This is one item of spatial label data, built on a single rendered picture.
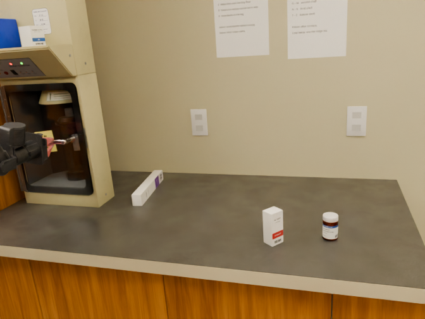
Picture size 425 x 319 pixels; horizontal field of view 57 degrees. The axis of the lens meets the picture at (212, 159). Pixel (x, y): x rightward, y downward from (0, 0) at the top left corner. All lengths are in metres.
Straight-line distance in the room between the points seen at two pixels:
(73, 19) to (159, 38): 0.42
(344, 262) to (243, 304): 0.28
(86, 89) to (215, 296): 0.80
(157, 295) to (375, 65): 1.09
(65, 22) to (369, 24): 1.03
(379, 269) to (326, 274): 0.13
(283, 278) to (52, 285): 0.73
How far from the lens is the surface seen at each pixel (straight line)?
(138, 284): 1.20
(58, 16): 1.41
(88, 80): 1.44
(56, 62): 1.34
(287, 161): 1.65
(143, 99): 1.77
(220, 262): 1.06
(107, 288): 1.27
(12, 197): 1.70
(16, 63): 1.43
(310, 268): 1.03
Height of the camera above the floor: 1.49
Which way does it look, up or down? 17 degrees down
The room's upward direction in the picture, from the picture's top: 4 degrees counter-clockwise
